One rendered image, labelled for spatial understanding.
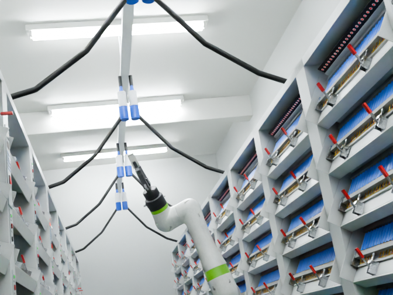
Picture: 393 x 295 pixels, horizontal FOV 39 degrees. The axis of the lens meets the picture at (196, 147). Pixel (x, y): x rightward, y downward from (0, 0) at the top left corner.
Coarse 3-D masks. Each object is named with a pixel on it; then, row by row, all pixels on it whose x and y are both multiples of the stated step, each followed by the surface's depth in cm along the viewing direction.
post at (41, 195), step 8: (40, 192) 322; (40, 200) 321; (48, 200) 331; (40, 208) 320; (48, 208) 325; (40, 224) 317; (48, 224) 317; (40, 232) 315; (48, 232) 316; (48, 240) 314; (40, 264) 310; (48, 272) 309; (48, 280) 308
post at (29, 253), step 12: (24, 156) 257; (24, 168) 255; (24, 204) 250; (24, 216) 248; (24, 240) 245; (36, 240) 251; (24, 252) 243; (36, 264) 243; (24, 288) 239; (36, 288) 239
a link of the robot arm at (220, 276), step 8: (224, 264) 261; (208, 272) 259; (216, 272) 258; (224, 272) 258; (208, 280) 260; (216, 280) 256; (224, 280) 256; (232, 280) 258; (216, 288) 256; (224, 288) 255; (232, 288) 256
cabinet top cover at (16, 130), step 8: (8, 96) 206; (8, 104) 212; (16, 112) 225; (8, 120) 226; (16, 120) 227; (16, 128) 236; (24, 128) 246; (16, 136) 245; (24, 136) 246; (16, 144) 253; (24, 144) 255; (32, 152) 270; (40, 168) 303; (40, 176) 306; (40, 184) 321; (48, 192) 339; (56, 208) 389
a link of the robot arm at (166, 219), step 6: (162, 210) 267; (168, 210) 270; (174, 210) 270; (156, 216) 268; (162, 216) 268; (168, 216) 269; (174, 216) 269; (156, 222) 270; (162, 222) 268; (168, 222) 268; (174, 222) 269; (180, 222) 270; (162, 228) 270; (168, 228) 270; (174, 228) 272
